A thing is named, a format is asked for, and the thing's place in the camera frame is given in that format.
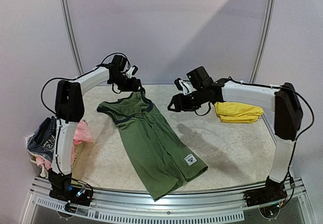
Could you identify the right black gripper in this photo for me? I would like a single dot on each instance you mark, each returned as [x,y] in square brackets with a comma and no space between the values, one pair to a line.
[183,101]

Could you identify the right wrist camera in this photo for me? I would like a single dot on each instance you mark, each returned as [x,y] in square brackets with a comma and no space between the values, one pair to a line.
[184,86]

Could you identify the pink garment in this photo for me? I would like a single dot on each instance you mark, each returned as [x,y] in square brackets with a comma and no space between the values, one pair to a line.
[82,135]

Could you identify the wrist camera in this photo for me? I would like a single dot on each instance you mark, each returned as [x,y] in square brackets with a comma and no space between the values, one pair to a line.
[184,86]
[131,71]

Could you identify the aluminium front rail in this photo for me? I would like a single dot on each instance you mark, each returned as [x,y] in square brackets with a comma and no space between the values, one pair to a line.
[212,206]

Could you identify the dark blue garment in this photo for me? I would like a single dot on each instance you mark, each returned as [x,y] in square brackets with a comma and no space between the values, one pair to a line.
[42,142]

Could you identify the right aluminium frame post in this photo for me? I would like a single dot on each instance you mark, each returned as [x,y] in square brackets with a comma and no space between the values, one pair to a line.
[263,39]

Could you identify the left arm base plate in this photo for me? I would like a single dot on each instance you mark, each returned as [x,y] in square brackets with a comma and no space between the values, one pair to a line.
[81,195]

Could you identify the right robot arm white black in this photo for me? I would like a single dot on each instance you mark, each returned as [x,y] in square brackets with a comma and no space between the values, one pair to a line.
[282,100]

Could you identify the beige plastic laundry basket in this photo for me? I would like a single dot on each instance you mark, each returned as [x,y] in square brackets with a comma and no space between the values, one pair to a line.
[78,156]

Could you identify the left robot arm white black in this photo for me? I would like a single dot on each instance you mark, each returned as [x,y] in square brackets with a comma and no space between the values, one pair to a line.
[69,107]

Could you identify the olive green garment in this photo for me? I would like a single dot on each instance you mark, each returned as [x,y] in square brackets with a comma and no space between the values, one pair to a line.
[161,160]

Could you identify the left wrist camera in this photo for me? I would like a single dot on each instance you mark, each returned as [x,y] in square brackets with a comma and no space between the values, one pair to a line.
[131,71]

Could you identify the yellow shorts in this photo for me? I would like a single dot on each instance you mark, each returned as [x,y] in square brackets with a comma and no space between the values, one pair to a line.
[234,112]

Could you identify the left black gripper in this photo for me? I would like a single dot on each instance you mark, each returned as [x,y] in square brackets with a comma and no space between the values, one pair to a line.
[133,86]

